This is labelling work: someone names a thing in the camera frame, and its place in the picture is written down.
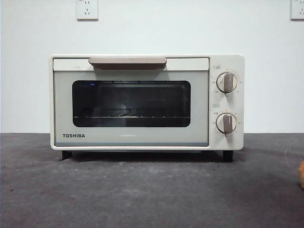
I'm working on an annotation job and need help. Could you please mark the glass oven door taupe handle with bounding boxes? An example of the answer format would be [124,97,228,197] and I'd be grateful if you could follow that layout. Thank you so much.
[52,57,210,147]

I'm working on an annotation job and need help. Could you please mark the orange-brown bread bun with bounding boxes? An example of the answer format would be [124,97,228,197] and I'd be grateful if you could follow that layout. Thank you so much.
[298,161,304,188]

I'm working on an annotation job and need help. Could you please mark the cream oven knob taupe grip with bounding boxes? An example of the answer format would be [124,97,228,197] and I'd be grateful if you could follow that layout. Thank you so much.
[216,112,238,133]
[216,72,239,93]

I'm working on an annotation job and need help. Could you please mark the cream Toshiba toaster oven body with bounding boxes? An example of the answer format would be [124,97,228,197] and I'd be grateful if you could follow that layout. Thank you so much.
[49,53,245,163]

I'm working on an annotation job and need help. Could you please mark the metal wire oven rack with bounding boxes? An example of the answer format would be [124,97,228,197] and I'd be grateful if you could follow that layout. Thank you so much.
[73,114,190,119]

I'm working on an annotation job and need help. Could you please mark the white wall socket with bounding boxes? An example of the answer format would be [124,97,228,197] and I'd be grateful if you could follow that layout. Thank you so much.
[76,0,99,20]
[290,0,304,21]

